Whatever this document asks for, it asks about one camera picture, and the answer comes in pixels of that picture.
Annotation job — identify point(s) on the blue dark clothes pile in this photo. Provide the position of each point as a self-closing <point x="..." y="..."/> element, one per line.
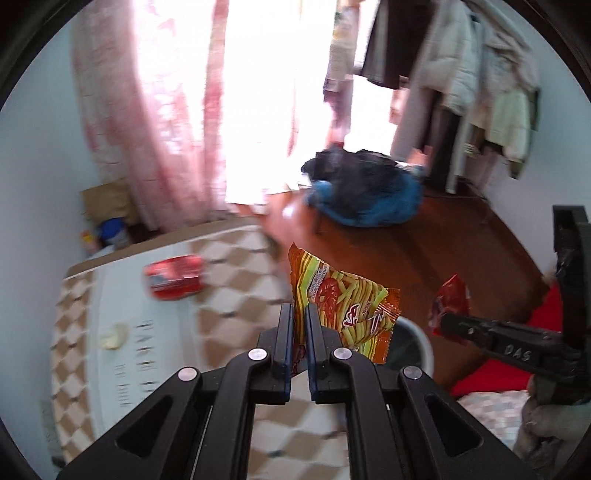
<point x="362" y="189"/>

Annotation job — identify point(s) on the checkered brown white tablecloth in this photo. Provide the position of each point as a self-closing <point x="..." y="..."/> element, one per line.
<point x="92" y="388"/>

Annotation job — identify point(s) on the small red wrapper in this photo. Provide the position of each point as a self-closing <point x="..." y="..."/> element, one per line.
<point x="452" y="297"/>

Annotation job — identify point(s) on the crushed red soda can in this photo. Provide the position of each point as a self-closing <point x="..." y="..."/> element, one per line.
<point x="175" y="278"/>

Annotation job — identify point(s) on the red blanket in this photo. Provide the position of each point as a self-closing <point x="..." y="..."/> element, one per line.
<point x="498" y="377"/>

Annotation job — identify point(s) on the pink floral curtain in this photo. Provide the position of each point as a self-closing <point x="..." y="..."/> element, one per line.
<point x="200" y="106"/>

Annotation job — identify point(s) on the white round trash bin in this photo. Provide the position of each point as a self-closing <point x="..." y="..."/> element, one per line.
<point x="410" y="346"/>

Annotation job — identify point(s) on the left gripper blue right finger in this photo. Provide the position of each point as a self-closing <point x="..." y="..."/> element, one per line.
<point x="325" y="383"/>

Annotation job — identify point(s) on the hanging clothes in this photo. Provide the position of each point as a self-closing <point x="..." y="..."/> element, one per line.
<point x="471" y="79"/>

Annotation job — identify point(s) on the orange yellow snack bag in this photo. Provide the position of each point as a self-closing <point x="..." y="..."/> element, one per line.
<point x="361" y="310"/>

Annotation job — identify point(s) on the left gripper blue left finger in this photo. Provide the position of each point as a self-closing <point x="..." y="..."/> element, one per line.
<point x="282" y="356"/>

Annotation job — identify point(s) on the blue white canister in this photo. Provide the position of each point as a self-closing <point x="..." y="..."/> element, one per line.
<point x="114" y="232"/>

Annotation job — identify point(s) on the small yellow bottle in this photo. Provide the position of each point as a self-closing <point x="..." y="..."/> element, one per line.
<point x="89" y="242"/>

